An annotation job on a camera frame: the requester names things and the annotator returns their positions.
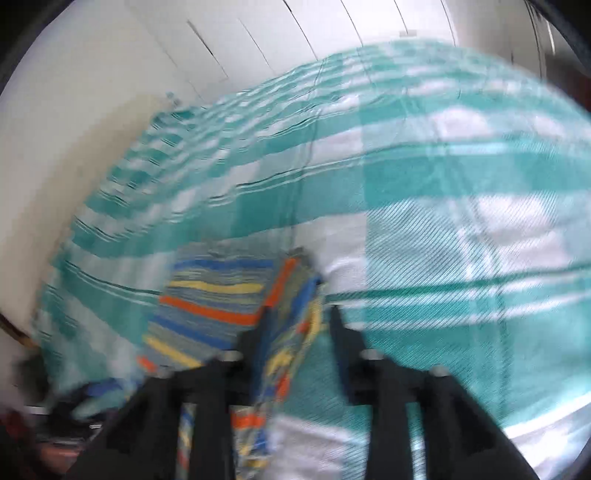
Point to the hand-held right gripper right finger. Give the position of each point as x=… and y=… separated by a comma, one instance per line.
x=344, y=360

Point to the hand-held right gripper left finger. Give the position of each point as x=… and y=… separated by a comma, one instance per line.
x=254, y=360

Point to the striped knit sweater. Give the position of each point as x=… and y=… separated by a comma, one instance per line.
x=207, y=309

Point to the teal checked bed blanket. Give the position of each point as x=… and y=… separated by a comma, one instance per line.
x=438, y=207

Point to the cream headboard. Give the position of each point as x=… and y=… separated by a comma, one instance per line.
x=60, y=194

